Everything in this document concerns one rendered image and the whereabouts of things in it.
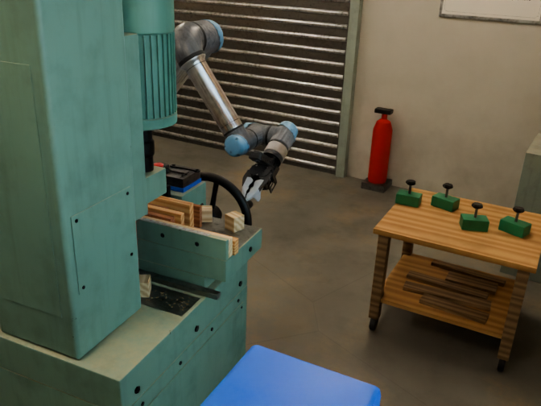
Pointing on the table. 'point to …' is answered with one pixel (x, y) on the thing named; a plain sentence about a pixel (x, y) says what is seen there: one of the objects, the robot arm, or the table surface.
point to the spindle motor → (154, 59)
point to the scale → (175, 226)
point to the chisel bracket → (155, 183)
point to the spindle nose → (148, 151)
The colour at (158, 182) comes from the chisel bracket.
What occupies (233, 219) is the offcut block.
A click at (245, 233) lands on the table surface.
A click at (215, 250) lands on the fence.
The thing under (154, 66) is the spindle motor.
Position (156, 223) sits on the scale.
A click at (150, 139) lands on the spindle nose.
